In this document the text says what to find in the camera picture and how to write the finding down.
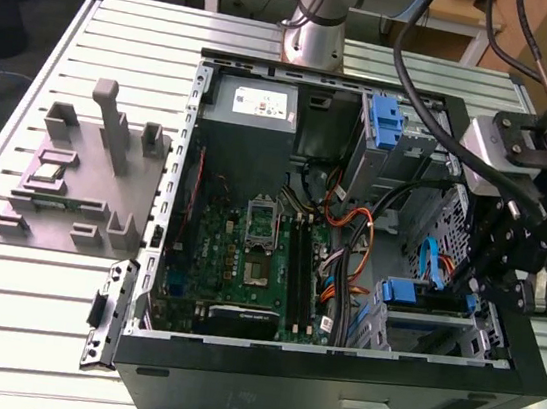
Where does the blue plastic drive latch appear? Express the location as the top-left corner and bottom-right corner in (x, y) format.
(366, 94), (407, 152)

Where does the CPU socket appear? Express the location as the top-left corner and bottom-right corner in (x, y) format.
(241, 253), (281, 290)

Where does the grey expansion slot retainer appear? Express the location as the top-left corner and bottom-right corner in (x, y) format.
(78, 254), (142, 377)

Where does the grey power supply unit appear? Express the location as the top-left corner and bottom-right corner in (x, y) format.
(187, 71), (304, 207)

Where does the black cable bundle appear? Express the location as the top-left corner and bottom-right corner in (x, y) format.
(325, 166), (454, 360)

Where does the metal socket cover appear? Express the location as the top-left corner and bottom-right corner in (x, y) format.
(241, 192), (286, 256)

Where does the orange power wire black plug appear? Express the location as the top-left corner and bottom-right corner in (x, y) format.
(437, 253), (470, 274)

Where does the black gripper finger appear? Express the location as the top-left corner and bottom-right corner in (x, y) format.
(455, 192), (532, 303)
(481, 266), (528, 312)

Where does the metal disk bay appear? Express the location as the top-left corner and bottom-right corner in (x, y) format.
(367, 273), (513, 370)

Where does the grey metal drive cage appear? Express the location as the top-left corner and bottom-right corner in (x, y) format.
(341, 91), (469, 219)

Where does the grey parts rack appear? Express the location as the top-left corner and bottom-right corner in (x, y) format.
(0, 66), (182, 266)

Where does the green RAM stick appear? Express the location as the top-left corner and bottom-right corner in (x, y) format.
(30, 195), (83, 214)

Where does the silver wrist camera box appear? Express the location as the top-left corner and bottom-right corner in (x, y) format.
(454, 113), (547, 205)

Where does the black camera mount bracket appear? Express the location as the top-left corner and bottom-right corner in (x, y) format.
(488, 108), (547, 171)

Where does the hard disk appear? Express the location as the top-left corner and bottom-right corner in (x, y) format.
(378, 274), (484, 324)

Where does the black PC case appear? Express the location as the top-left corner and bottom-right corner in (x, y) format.
(104, 39), (547, 409)

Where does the black RAM slot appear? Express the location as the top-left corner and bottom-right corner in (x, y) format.
(278, 210), (317, 335)
(290, 212), (330, 337)

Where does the orange wire loop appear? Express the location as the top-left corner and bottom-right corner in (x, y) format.
(316, 169), (384, 289)

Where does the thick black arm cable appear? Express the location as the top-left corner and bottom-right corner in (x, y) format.
(373, 0), (547, 221)

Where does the blue data wire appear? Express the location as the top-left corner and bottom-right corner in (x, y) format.
(416, 236), (451, 292)

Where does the black graphics card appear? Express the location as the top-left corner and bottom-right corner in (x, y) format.
(190, 297), (284, 345)

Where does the green motherboard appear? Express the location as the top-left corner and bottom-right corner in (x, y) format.
(151, 185), (350, 349)

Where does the white floor cable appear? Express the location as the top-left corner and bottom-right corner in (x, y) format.
(0, 70), (34, 89)

